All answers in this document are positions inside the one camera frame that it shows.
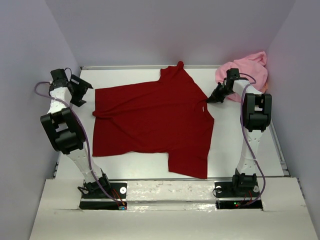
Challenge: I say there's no red t shirt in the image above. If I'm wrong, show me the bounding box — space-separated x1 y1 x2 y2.
92 61 215 179

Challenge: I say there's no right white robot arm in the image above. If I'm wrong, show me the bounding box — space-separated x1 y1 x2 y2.
206 68 272 200

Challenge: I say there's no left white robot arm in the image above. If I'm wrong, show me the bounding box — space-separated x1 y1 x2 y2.
40 68 112 198

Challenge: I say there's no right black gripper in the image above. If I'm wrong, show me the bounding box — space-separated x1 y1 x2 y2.
207 82 236 104

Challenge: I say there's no metal rail at front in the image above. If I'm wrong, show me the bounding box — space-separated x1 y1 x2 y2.
82 176 236 182

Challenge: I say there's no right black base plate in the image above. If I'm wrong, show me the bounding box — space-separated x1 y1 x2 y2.
212 181 263 210

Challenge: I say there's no pink t shirt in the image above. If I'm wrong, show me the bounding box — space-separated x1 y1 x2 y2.
215 51 268 93

